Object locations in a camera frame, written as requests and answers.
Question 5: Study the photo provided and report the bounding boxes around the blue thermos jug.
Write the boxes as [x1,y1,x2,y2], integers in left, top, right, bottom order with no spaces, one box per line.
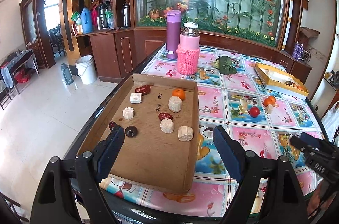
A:
[81,8,93,34]

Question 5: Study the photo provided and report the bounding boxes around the pink knit-sleeved flask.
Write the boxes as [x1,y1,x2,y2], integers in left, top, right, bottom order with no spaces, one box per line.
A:
[176,22,200,75]

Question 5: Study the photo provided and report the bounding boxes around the dark plum in tray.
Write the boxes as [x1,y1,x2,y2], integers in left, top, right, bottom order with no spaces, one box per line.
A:
[109,121,117,131]

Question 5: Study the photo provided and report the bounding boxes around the beige cake tray back-left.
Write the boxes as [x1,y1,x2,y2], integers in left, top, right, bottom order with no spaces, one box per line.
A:
[130,93,142,104]

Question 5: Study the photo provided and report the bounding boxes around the beige cake large front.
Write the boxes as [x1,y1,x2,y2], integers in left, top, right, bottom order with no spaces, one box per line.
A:
[168,96,182,113]

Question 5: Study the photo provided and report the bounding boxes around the purple thermos bottle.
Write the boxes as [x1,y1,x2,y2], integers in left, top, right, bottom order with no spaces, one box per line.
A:
[165,10,181,60]

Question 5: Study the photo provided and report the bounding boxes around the red tomato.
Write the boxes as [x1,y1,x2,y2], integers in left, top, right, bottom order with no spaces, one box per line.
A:
[249,106,260,118]

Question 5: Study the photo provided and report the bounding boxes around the red jujube date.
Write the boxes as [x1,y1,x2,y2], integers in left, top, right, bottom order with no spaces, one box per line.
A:
[158,112,173,121]

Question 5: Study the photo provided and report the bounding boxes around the white plastic bucket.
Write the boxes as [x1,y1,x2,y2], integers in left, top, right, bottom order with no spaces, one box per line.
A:
[75,55,97,85]

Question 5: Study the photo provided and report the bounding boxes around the yellow taped white box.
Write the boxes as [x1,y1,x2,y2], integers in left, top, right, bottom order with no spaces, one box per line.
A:
[254,63,309,100]

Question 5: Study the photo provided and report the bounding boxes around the purple bottles on cabinet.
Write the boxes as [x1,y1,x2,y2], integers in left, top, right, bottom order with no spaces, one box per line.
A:
[292,42,304,60]

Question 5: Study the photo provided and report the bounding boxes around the white plastic bag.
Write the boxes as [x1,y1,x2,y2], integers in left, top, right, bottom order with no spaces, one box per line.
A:
[321,101,339,142]

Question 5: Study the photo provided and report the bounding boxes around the grey water bottle floor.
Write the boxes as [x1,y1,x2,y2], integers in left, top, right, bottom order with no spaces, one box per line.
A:
[61,62,74,85]

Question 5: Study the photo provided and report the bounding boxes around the orange tangerine in tray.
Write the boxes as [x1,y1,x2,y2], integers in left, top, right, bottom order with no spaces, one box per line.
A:
[172,88,186,101]

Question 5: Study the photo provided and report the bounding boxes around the beige round cake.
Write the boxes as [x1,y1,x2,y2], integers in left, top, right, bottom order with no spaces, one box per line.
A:
[178,126,194,141]

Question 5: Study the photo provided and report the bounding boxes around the red jujube tray back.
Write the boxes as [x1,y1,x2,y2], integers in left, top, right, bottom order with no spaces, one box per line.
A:
[135,85,151,95]

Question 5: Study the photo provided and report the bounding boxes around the brown cardboard tray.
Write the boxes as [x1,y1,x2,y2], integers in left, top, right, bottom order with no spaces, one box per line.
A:
[78,74,199,194]

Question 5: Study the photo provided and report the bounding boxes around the green leafy vegetable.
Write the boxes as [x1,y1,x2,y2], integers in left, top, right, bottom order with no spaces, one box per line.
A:
[214,56,237,75]

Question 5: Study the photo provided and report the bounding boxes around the colourful fruit print tablecloth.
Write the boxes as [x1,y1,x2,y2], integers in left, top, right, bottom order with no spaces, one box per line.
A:
[101,47,324,218]

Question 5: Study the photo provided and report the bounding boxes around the beige cake small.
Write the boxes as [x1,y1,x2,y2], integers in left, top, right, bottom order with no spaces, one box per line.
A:
[160,118,174,133]

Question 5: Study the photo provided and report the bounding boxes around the orange tangerine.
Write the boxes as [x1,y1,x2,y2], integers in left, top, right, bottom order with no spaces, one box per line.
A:
[172,88,186,101]
[268,95,276,105]
[263,98,275,107]

